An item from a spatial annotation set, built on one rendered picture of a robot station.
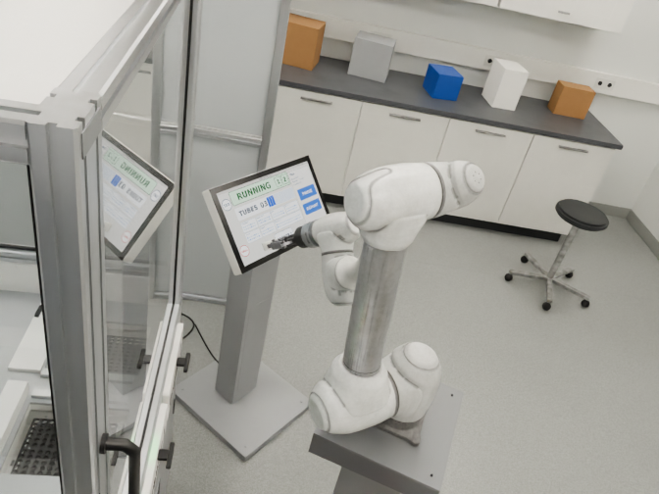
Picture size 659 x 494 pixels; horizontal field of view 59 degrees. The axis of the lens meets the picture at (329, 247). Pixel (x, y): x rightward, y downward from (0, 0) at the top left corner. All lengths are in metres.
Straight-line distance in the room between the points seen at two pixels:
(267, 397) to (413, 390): 1.34
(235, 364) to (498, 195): 2.63
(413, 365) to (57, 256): 1.19
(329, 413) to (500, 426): 1.78
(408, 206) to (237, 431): 1.73
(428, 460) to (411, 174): 0.89
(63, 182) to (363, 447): 1.37
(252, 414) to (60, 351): 2.18
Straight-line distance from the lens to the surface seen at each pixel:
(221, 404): 2.83
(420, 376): 1.64
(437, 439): 1.86
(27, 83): 0.67
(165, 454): 1.60
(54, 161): 0.55
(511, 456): 3.13
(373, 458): 1.76
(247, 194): 2.12
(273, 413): 2.84
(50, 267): 0.60
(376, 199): 1.21
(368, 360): 1.49
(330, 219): 1.81
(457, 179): 1.31
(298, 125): 4.16
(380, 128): 4.18
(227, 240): 2.04
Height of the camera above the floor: 2.21
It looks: 34 degrees down
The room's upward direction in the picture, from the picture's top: 13 degrees clockwise
